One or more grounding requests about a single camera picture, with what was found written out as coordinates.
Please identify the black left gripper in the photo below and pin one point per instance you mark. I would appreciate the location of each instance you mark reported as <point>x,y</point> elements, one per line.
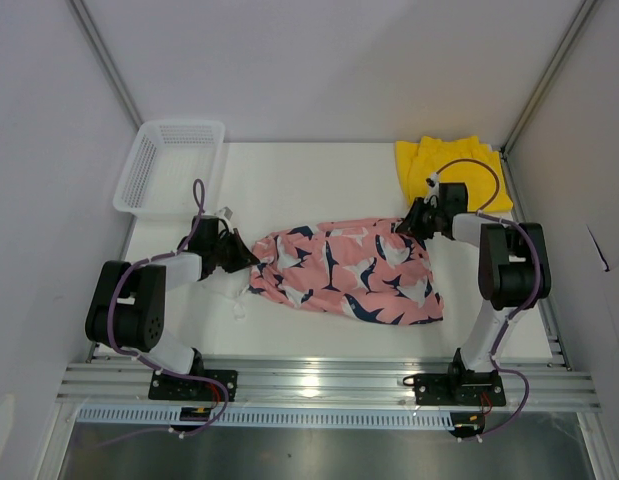
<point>244,257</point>

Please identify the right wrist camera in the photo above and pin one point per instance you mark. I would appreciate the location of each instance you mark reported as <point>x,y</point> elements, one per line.
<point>432,183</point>

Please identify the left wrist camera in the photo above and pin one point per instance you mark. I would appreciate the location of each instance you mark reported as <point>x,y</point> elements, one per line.
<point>225,213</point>

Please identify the white tray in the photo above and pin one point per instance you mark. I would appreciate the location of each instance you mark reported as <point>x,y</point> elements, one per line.
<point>166,157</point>

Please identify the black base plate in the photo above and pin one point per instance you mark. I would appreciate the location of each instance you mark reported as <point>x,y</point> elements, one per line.
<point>467,390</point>
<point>170,388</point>

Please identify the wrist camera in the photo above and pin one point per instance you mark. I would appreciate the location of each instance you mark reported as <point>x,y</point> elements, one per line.
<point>225,213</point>
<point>432,183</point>

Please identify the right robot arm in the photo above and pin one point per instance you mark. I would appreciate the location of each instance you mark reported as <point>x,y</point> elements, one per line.
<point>493,239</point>

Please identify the corner frame post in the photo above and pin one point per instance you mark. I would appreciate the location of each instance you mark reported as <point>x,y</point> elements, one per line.
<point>97,44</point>
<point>566,45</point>

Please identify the aluminium mounting rail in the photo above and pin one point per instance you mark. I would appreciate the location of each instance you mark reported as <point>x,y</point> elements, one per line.
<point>318,383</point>

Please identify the right corner frame post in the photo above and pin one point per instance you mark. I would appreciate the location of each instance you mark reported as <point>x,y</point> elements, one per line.
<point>566,45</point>

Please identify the yellow shorts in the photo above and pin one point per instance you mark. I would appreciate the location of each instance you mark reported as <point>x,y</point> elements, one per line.
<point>466,160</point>

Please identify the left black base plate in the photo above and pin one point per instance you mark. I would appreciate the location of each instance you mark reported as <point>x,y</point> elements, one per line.
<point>170,388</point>

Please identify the slotted cable duct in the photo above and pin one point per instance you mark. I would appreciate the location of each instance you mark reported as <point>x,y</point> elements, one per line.
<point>270,417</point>

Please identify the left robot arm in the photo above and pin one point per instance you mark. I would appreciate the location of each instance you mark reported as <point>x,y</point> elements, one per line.
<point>127,311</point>

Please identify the right side table rail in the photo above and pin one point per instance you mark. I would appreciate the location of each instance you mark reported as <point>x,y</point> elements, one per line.
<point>535,276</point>

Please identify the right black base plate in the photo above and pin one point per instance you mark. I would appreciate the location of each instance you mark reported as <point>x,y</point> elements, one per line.
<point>467,390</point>

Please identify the pink patterned shorts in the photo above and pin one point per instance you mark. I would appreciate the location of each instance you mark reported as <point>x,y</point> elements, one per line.
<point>362,269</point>

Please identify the left corner frame post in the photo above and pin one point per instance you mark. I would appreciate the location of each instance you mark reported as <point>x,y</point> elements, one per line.
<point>97,44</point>

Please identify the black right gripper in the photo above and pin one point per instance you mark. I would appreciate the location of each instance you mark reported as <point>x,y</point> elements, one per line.
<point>411,224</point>

